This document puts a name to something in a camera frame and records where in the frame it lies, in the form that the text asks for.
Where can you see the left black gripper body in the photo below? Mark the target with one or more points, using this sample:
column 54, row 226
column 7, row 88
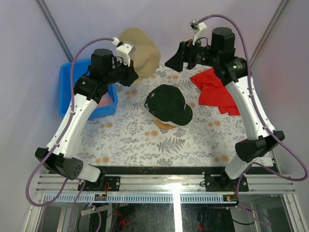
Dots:
column 123, row 73

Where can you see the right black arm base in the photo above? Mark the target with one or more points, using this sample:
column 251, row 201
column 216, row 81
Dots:
column 222, row 183

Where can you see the wooden hat stand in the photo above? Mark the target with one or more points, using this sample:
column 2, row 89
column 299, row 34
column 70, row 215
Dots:
column 162, row 125

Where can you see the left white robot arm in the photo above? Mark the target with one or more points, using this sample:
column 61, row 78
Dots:
column 105, row 68

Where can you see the aluminium rail frame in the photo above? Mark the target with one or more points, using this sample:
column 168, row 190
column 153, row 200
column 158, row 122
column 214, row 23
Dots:
column 160, row 184

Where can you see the dark green cap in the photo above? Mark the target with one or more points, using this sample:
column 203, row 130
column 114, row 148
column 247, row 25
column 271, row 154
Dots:
column 167, row 103

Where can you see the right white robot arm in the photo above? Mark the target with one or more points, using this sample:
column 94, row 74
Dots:
column 262, row 136

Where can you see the khaki cap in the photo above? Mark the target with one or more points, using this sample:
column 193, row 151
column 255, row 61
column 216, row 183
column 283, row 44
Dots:
column 146, row 56

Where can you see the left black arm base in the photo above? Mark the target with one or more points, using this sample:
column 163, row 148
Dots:
column 101, row 181

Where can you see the white cap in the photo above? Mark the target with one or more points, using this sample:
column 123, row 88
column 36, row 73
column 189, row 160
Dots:
column 171, row 123

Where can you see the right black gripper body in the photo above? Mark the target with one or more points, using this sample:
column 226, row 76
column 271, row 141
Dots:
column 197, row 54

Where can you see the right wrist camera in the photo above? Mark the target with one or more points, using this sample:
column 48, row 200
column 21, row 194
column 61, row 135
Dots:
column 198, row 28

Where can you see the floral table mat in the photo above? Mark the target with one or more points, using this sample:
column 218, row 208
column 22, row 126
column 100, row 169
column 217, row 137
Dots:
column 131, row 138

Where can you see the pink cap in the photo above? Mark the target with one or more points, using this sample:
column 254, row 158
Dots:
column 106, row 100

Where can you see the blue plastic bin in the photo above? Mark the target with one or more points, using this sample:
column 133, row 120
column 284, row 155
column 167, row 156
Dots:
column 80, row 68

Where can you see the red cloth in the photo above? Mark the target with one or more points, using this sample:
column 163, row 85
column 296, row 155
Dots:
column 214, row 93

